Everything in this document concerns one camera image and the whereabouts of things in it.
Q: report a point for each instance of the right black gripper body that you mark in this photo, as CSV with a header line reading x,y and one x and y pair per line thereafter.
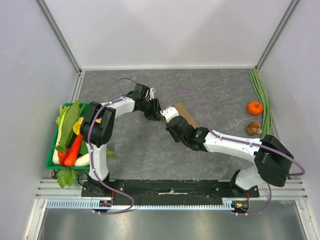
x,y
173,128

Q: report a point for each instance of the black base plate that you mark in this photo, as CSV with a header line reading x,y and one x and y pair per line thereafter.
x,y
169,191

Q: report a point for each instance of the yellow toy napa cabbage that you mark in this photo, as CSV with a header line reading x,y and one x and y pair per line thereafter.
x,y
77,125

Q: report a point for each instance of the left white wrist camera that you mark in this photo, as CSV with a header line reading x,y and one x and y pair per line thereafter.
x,y
151,94

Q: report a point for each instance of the orange toy carrot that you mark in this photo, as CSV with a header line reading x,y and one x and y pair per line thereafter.
x,y
72,156

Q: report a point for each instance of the green long beans bundle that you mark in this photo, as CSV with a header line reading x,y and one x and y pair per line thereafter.
x,y
260,91

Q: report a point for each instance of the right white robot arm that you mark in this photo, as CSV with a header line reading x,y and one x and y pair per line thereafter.
x,y
268,154

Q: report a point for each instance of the grey slotted cable duct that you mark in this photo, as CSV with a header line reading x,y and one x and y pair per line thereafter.
x,y
100,205

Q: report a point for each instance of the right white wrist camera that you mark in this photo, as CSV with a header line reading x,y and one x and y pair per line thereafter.
x,y
169,113

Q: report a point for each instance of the orange toy pumpkin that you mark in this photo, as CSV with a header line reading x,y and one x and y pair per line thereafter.
x,y
255,108

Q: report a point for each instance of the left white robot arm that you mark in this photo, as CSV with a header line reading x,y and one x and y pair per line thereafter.
x,y
98,124

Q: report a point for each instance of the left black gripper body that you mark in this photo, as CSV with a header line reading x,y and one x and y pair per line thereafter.
x,y
150,107

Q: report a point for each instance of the white toy radish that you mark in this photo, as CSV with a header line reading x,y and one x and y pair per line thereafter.
x,y
83,161

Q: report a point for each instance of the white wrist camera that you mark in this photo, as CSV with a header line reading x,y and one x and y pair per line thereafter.
x,y
151,94
169,113

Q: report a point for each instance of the green leafy vegetable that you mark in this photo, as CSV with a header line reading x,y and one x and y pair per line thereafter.
x,y
68,116

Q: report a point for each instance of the green plastic basket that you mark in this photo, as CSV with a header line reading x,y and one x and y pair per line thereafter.
x,y
49,164

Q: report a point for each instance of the brown toy mushroom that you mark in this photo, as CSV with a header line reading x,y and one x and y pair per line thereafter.
x,y
254,128

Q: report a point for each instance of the brown cardboard box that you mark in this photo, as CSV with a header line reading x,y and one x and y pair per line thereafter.
x,y
185,114

